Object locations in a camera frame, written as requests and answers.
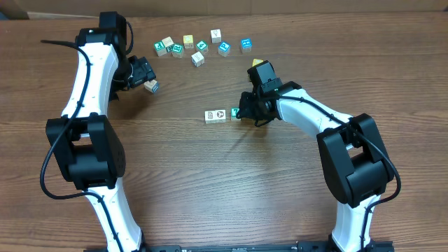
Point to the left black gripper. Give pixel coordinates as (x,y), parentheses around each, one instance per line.
(143,68)

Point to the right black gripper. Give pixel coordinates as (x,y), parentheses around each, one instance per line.
(246,110)

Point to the green number seven block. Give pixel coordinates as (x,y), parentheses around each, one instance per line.
(233,113)

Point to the white block dark round picture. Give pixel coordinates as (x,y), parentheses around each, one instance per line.
(220,116)

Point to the white block owl picture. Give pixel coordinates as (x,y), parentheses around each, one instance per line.
(209,117)

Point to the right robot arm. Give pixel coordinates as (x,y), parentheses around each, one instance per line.
(356,166)

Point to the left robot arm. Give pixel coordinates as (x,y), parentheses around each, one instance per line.
(83,142)

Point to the green wheelchair symbol block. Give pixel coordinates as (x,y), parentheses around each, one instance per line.
(160,48)

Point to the plain white lettered block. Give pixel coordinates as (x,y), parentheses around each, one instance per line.
(168,43)

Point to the green letter block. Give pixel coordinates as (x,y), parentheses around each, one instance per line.
(177,50)

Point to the yellow block right side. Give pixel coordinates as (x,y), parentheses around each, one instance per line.
(257,61)

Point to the yellow block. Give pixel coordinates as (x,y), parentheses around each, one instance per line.
(188,41)
(257,61)

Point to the white block blue side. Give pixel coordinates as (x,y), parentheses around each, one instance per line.
(197,59)

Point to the yellow top block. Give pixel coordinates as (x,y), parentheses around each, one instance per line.
(188,41)

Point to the blue picture block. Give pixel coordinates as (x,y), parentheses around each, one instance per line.
(246,45)

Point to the green number four block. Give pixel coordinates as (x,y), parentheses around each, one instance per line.
(202,47)

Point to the blue letter P block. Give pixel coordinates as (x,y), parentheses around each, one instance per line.
(224,49)

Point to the white block top row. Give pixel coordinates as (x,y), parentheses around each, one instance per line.
(216,36)

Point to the cardboard backboard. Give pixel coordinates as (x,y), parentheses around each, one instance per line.
(20,9)

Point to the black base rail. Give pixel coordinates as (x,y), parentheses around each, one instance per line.
(238,248)

